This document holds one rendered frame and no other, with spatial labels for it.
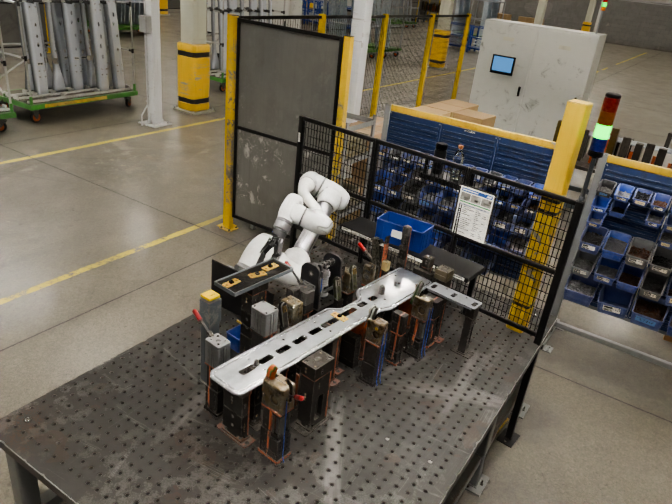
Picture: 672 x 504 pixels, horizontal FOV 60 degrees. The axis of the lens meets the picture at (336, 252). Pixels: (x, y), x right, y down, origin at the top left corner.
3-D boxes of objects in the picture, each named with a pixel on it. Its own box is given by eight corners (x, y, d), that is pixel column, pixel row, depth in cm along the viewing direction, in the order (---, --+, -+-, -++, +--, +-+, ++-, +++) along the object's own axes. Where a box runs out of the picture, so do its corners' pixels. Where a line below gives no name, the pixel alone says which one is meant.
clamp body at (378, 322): (373, 390, 275) (383, 329, 260) (352, 378, 282) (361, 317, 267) (384, 382, 282) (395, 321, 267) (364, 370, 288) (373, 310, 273)
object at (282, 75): (337, 268, 535) (365, 37, 447) (329, 273, 524) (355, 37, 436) (228, 224, 596) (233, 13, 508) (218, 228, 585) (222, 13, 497)
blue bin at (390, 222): (419, 253, 338) (423, 233, 332) (373, 237, 351) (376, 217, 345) (431, 244, 351) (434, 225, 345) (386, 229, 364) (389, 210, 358)
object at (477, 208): (484, 246, 329) (497, 194, 315) (449, 232, 341) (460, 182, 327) (486, 245, 330) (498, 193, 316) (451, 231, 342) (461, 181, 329)
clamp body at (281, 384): (278, 470, 227) (284, 396, 211) (252, 449, 235) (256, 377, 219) (297, 455, 234) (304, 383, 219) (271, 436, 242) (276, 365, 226)
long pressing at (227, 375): (243, 402, 217) (243, 398, 216) (203, 373, 229) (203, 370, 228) (434, 283, 316) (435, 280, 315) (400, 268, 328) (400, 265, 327)
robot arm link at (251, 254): (237, 264, 332) (256, 231, 337) (265, 280, 334) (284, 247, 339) (237, 260, 316) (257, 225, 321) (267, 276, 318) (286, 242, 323)
